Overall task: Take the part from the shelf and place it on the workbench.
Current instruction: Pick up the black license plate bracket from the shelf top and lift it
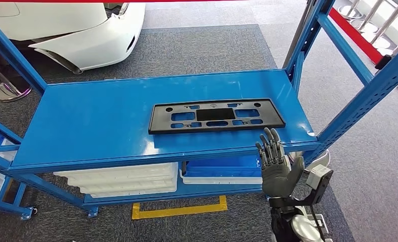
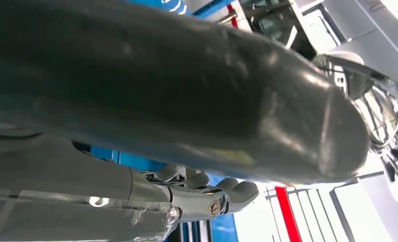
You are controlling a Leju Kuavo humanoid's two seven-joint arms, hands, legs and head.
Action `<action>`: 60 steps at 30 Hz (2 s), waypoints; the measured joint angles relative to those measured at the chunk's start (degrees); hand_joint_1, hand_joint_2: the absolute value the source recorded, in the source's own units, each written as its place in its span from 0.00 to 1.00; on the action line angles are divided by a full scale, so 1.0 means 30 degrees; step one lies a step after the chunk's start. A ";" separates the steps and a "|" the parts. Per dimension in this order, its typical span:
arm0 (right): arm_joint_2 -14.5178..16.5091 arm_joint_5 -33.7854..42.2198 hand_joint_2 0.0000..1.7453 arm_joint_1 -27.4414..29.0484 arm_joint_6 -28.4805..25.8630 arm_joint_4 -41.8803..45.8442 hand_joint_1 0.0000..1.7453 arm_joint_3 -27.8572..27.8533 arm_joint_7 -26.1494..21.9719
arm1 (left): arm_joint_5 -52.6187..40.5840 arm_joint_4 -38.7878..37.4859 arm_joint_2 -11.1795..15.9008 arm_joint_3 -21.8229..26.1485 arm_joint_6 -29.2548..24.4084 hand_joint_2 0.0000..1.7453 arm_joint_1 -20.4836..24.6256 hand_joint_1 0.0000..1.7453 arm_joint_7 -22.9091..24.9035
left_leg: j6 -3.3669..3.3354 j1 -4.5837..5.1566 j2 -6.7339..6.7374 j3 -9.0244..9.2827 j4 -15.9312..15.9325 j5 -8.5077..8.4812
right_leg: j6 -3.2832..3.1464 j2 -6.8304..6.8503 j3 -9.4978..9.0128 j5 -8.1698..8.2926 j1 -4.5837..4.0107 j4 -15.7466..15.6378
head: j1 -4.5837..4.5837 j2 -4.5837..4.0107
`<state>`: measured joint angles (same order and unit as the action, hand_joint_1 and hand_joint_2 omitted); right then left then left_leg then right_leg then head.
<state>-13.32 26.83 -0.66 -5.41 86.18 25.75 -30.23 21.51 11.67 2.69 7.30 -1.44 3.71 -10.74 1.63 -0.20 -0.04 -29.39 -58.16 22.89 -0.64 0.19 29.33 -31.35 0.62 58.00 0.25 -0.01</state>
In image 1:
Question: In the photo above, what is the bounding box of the white plastic tray stack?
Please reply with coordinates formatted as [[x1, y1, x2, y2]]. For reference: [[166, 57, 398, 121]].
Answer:
[[53, 162, 179, 199]]

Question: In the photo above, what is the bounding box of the white plastic bin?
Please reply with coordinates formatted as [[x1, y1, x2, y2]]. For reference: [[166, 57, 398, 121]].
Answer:
[[0, 138, 18, 162]]

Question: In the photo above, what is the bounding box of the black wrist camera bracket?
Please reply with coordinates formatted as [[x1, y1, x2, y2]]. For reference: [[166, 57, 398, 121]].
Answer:
[[269, 172, 334, 208]]

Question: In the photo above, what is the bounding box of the black plastic plate bracket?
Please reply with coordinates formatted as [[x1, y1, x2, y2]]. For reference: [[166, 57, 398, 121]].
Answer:
[[148, 97, 286, 135]]

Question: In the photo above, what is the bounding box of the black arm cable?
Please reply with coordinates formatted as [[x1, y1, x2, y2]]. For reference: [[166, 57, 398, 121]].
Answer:
[[309, 204, 326, 242]]

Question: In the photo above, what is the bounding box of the white car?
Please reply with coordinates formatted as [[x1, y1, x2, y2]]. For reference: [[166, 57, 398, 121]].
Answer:
[[0, 3, 146, 75]]

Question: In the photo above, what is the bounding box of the blue metal shelf rack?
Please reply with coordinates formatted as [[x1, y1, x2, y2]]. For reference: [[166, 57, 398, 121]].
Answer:
[[0, 143, 38, 221], [0, 0, 398, 220]]

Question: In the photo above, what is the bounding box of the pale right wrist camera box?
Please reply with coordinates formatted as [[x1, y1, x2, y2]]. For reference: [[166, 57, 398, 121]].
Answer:
[[305, 164, 333, 190]]

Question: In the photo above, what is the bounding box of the large blue plastic bin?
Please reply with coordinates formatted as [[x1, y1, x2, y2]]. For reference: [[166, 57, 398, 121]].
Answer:
[[181, 155, 263, 177]]

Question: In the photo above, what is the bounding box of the yellow floor tape outline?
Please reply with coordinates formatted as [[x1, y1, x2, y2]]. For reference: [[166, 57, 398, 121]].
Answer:
[[131, 195, 228, 220]]

